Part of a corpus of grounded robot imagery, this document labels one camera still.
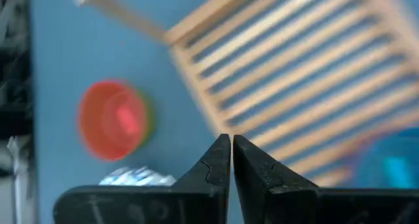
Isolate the blue and white patterned plate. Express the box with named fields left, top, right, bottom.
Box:
left=99, top=166, right=177, bottom=187

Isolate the wooden slatted shelf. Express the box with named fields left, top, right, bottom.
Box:
left=70, top=0, right=419, bottom=189

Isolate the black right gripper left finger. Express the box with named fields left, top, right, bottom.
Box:
left=54, top=134, right=232, bottom=224

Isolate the orange plastic bowl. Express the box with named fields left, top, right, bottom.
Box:
left=77, top=79, right=148, bottom=162

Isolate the blue plastic bowl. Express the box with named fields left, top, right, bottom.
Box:
left=352, top=127, right=419, bottom=189

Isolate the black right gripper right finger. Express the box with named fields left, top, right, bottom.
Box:
left=232, top=134, right=419, bottom=224

